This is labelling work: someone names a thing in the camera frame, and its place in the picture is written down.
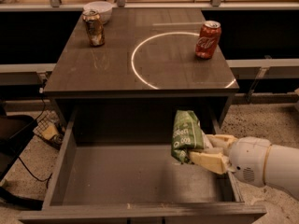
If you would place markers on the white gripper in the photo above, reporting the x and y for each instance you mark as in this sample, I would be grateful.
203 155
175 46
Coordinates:
249 159

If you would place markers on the green jalapeno chip bag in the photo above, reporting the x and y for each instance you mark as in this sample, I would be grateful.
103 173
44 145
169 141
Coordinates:
186 136

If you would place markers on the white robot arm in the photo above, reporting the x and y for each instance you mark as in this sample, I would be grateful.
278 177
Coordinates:
281 168

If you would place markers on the open grey top drawer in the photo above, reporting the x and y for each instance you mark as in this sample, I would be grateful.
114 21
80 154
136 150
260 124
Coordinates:
115 167

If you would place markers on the grey cabinet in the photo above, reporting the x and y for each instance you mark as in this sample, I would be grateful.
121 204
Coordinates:
149 52

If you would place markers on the red cola can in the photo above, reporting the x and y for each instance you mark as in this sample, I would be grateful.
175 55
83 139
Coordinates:
208 39

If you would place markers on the brown gold soda can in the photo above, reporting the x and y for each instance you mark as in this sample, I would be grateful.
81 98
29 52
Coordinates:
94 27

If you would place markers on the white bowl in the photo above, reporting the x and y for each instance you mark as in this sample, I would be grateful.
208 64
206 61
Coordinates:
104 9

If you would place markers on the black chair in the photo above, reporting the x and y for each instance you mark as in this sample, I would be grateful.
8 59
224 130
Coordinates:
16 131

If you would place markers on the wire basket with items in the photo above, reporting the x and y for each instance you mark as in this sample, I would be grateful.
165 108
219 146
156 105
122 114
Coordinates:
49 129

